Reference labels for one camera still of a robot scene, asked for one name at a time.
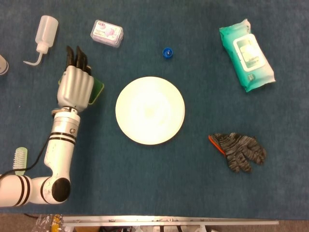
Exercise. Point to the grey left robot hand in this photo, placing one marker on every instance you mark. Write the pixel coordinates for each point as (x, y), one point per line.
(76, 88)

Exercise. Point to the green and yellow sponge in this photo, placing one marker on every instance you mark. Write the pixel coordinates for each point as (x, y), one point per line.
(96, 89)

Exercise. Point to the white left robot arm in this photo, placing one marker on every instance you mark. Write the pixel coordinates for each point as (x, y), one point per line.
(48, 169)

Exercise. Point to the white round plate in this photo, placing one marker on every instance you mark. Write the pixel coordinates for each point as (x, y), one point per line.
(150, 110)

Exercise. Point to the clear plastic swab box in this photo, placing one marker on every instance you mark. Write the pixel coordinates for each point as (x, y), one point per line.
(107, 33)

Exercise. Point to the translucent squeeze wash bottle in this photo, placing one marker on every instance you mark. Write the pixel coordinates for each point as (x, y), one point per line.
(47, 29)

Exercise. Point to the white cylindrical container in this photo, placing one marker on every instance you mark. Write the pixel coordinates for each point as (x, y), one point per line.
(3, 66)

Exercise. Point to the light green scrub brush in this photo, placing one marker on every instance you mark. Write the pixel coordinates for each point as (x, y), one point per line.
(20, 158)

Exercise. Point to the blue bottle cap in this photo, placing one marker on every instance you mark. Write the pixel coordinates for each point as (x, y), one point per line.
(168, 53)

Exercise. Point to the blue table cloth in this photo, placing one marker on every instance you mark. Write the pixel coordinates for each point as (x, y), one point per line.
(154, 181)

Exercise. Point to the clear plastic bag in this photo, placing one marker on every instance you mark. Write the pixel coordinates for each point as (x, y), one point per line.
(47, 223)

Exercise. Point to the green wet wipes pack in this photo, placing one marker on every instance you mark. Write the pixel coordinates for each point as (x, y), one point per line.
(246, 55)

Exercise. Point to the grey knitted work glove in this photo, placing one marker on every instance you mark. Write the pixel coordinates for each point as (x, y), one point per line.
(239, 151)

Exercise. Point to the aluminium frame rail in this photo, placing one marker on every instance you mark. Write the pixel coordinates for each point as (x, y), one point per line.
(169, 220)

